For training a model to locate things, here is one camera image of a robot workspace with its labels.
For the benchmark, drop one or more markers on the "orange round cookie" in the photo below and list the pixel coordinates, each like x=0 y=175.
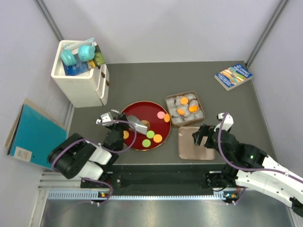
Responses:
x=157 y=138
x=125 y=134
x=184 y=101
x=166 y=117
x=181 y=111

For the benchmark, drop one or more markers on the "square gold cookie tin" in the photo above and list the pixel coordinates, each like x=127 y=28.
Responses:
x=173 y=103

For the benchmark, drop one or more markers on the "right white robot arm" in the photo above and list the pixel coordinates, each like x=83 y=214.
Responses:
x=247 y=166

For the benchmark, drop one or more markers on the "teal folder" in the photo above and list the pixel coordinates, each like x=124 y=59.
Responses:
x=34 y=135

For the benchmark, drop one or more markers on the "green card in box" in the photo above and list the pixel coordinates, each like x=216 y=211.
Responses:
x=98 y=59

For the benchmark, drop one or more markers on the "teal headphones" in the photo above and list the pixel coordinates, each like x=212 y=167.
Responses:
x=86 y=52

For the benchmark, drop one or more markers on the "orange fish-shaped cookie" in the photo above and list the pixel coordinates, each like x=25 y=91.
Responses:
x=193 y=108

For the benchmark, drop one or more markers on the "gold tin lid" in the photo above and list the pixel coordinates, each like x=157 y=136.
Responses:
x=187 y=150

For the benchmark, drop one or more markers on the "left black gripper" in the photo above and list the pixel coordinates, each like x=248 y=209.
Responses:
x=125 y=126

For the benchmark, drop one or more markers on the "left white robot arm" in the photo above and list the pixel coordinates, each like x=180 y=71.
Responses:
x=80 y=157

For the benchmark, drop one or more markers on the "colourful paperback book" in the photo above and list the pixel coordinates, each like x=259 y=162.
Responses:
x=233 y=76

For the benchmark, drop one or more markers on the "white storage drawer box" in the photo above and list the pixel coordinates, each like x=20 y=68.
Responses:
x=88 y=89

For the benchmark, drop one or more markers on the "round red lacquer tray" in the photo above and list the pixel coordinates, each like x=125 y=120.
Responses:
x=146 y=112

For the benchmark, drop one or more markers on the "green round cookie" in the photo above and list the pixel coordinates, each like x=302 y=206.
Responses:
x=150 y=134
x=146 y=143

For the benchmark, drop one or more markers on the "pink round cookie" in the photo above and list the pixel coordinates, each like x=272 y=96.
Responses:
x=160 y=115

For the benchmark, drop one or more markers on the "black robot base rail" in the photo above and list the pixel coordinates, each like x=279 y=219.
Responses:
x=152 y=177

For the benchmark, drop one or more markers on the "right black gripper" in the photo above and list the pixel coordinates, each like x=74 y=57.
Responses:
x=198 y=135

